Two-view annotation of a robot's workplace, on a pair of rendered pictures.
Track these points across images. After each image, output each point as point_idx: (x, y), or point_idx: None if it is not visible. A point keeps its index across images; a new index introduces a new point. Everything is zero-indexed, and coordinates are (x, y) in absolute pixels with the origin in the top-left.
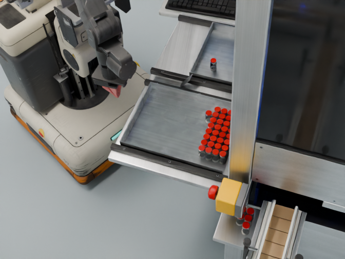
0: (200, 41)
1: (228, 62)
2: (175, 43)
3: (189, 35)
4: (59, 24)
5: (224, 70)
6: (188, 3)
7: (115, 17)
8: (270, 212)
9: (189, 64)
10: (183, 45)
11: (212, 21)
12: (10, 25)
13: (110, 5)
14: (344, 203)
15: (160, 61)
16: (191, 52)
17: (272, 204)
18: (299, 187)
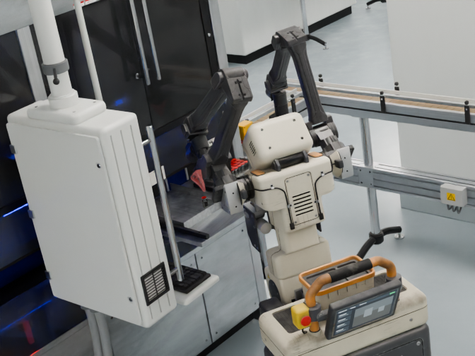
0: (201, 223)
1: (191, 209)
2: (223, 223)
3: (207, 227)
4: (322, 237)
5: (198, 205)
6: (186, 270)
7: (266, 81)
8: None
9: (222, 210)
10: (218, 222)
11: (182, 227)
12: (383, 276)
13: (265, 307)
14: None
15: (243, 213)
16: (214, 217)
17: None
18: None
